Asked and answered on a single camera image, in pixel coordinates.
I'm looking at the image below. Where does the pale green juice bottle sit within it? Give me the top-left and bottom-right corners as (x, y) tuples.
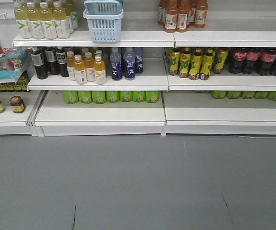
(26, 1), (45, 39)
(14, 1), (33, 39)
(53, 1), (70, 39)
(40, 2), (57, 40)

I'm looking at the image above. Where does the white metal shelf unit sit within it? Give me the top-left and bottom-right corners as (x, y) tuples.
(0, 0), (276, 137)

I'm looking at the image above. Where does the orange peach drink bottle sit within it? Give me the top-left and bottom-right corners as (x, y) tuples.
(165, 0), (178, 33)
(194, 0), (208, 28)
(176, 0), (191, 33)

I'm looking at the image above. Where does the light blue plastic basket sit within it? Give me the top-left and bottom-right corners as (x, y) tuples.
(83, 0), (124, 43)

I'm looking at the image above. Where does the green soda bottle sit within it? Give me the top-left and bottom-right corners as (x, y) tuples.
(77, 91), (92, 104)
(132, 91), (145, 103)
(119, 91), (132, 102)
(145, 91), (160, 103)
(92, 91), (107, 104)
(106, 91), (119, 103)
(63, 91), (79, 104)

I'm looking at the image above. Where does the yellow lemon tea bottle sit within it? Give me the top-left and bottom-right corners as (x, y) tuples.
(168, 47), (181, 75)
(189, 48), (203, 80)
(179, 47), (192, 78)
(200, 48), (214, 81)
(213, 47), (228, 74)

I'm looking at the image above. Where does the dark tea bottle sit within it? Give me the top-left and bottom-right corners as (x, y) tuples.
(45, 47), (60, 75)
(31, 46), (48, 80)
(56, 46), (69, 77)

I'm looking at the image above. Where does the blue sports drink bottle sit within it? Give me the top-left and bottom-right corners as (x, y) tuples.
(110, 47), (122, 81)
(124, 47), (136, 80)
(133, 47), (144, 74)

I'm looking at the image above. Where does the blue snack bag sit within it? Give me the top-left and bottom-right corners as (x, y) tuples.
(0, 49), (30, 83)

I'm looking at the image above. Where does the orange juice bottle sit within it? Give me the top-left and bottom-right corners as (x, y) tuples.
(84, 52), (95, 82)
(66, 51), (76, 81)
(94, 55), (106, 85)
(74, 55), (87, 84)

